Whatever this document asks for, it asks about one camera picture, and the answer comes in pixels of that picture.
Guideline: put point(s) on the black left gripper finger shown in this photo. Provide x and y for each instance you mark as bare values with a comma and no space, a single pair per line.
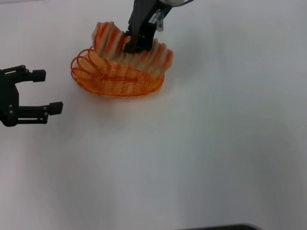
28,74
40,112

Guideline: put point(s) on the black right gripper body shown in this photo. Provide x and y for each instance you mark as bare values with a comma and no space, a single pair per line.
144,21

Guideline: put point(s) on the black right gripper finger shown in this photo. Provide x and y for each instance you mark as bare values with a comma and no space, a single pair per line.
140,45
128,42

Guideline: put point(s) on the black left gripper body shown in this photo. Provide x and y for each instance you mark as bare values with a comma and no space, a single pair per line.
8,107

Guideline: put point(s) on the orange striped bread loaf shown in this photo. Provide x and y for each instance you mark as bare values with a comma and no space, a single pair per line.
158,60

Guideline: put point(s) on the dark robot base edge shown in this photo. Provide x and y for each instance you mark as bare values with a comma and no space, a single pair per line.
223,227

